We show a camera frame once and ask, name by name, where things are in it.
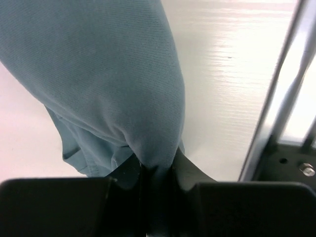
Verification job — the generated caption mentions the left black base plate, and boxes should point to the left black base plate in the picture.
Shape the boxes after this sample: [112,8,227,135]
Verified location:
[252,135,316,190]

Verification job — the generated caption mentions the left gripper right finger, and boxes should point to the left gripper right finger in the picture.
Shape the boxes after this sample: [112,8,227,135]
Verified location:
[171,149,216,237]

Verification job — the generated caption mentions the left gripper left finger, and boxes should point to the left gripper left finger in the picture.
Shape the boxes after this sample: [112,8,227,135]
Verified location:
[106,155,146,237]

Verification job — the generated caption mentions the aluminium front rail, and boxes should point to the aluminium front rail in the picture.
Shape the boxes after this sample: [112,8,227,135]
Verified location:
[239,0,316,181]

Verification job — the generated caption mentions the blue-grey t-shirt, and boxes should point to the blue-grey t-shirt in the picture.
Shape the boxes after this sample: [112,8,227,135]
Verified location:
[0,0,185,180]

